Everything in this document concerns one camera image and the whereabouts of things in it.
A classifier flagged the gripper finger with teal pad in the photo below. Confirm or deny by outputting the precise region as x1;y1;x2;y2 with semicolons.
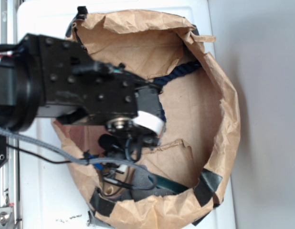
133;87;164;138

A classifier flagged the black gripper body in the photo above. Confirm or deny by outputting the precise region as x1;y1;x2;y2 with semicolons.
17;34;161;138

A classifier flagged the dark blue rope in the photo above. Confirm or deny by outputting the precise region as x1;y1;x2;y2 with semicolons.
152;61;202;125

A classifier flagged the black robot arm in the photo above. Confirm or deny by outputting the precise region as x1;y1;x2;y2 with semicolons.
0;34;165;138

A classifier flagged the brown paper bag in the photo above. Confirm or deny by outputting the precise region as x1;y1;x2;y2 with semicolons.
66;10;241;229

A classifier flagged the dark green band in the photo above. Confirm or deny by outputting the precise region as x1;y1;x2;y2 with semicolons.
156;175;189;195

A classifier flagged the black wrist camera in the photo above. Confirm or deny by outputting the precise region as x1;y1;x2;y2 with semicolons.
98;134;159;163

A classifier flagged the grey braided cable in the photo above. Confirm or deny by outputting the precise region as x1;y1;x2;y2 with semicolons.
0;125;158;184

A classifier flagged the black cable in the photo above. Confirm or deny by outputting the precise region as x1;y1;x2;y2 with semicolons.
6;143;74;164

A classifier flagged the aluminium rail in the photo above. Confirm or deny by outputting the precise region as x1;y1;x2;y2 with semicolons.
0;0;22;229

